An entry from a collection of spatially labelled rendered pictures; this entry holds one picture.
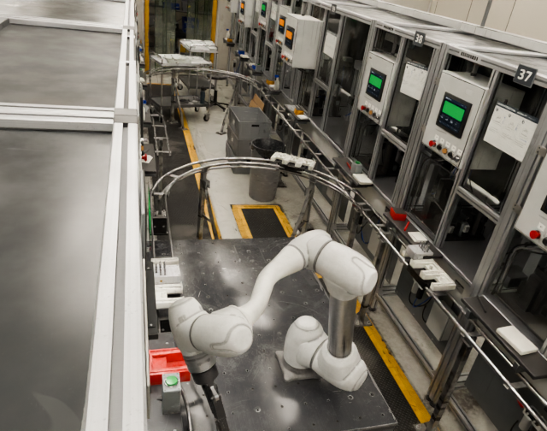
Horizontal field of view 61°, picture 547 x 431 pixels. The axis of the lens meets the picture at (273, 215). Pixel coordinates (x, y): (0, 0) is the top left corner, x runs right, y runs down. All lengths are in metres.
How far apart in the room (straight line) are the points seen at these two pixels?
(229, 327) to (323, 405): 1.06
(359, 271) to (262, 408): 0.83
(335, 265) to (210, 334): 0.55
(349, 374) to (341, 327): 0.28
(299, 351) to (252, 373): 0.25
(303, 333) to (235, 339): 0.92
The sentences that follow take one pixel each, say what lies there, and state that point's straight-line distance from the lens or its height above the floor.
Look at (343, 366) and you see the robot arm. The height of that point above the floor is 0.93.
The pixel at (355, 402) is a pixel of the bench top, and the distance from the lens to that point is 2.25.
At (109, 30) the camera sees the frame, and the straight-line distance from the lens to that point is 2.00.
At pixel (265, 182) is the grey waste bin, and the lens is 5.02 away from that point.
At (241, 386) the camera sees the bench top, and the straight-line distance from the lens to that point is 2.20.
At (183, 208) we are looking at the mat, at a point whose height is 0.01.
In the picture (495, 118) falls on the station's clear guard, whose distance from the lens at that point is 2.74.
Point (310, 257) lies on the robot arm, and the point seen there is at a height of 1.44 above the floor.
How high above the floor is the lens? 2.33
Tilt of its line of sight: 28 degrees down
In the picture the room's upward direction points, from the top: 8 degrees clockwise
